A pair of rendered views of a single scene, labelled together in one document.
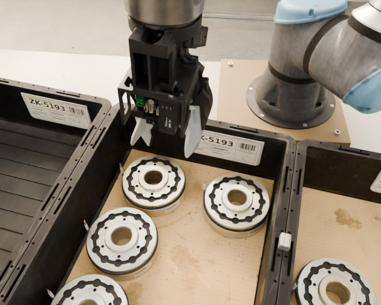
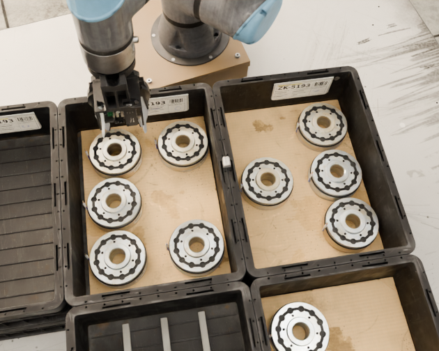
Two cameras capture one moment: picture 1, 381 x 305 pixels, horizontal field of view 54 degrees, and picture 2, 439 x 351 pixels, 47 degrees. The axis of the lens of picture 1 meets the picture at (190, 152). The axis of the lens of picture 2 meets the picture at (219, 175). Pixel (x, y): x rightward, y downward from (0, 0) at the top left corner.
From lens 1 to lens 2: 43 cm
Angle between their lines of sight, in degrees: 21
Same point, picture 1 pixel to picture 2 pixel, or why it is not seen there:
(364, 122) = not seen: hidden behind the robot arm
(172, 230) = (144, 182)
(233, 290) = (203, 204)
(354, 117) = not seen: hidden behind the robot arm
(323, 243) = (251, 150)
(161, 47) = (122, 86)
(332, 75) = (219, 23)
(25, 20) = not seen: outside the picture
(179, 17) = (126, 64)
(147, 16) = (108, 70)
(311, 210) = (237, 129)
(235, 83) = (137, 33)
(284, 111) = (190, 51)
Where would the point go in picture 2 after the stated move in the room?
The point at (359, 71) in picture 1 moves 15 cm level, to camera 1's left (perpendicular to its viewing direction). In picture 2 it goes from (237, 18) to (166, 42)
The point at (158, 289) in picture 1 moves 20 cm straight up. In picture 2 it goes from (154, 224) to (143, 182)
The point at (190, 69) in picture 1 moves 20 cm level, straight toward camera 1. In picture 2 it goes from (132, 80) to (183, 187)
